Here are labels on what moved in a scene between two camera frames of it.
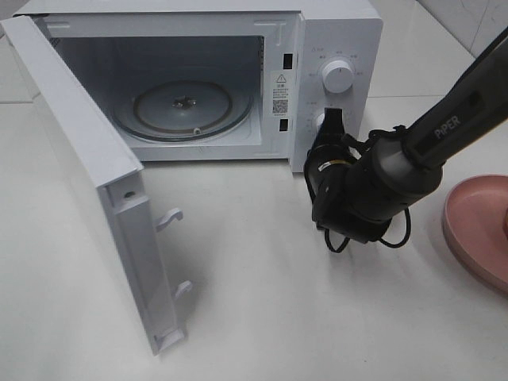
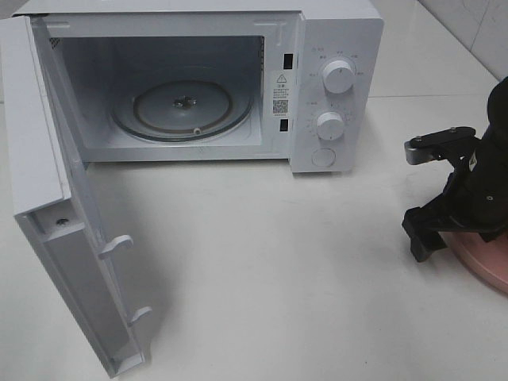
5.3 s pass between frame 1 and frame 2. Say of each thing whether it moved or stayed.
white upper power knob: stayed
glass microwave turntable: stayed
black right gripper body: moved
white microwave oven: stayed
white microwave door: moved
